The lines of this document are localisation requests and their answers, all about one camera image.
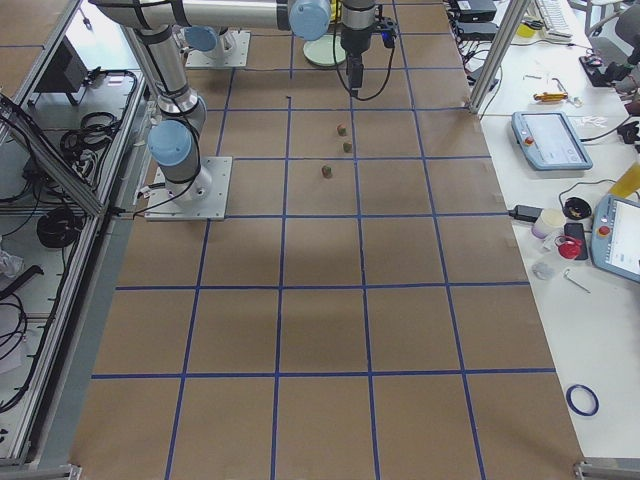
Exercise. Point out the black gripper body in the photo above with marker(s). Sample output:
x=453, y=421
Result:
x=354, y=48

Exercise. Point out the pale green plate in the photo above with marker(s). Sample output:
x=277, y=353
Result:
x=324, y=52

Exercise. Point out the teach pendant far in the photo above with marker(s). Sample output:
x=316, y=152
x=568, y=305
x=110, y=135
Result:
x=549, y=141

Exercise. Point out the teach pendant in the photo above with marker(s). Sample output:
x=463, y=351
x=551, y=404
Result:
x=549, y=141
x=615, y=237

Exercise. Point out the black power adapter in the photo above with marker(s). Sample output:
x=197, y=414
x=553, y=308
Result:
x=525, y=213

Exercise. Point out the white lilac cup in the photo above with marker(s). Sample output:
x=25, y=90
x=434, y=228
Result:
x=549, y=221

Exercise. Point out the black monitor on shelf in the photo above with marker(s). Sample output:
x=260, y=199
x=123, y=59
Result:
x=66, y=73

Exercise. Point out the red round lid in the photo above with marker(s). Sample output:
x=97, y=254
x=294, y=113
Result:
x=568, y=247

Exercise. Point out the allen key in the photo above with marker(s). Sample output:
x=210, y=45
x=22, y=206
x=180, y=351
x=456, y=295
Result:
x=568, y=277

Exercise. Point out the teach pendant near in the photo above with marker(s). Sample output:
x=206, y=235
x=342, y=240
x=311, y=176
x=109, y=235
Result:
x=615, y=237

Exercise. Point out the blue tape roll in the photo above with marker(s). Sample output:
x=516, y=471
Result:
x=582, y=400

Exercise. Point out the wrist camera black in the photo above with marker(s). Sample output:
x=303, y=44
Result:
x=387, y=29

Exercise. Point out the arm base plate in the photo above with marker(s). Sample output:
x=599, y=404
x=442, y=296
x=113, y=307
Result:
x=206, y=199
x=230, y=52

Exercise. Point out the aluminium frame post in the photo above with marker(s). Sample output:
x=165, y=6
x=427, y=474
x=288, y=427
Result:
x=510, y=21

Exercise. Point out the yellow handled tool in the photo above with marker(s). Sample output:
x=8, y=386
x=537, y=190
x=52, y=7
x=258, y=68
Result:
x=550, y=97

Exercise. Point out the aluminium side rack frame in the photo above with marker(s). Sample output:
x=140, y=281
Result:
x=63, y=169

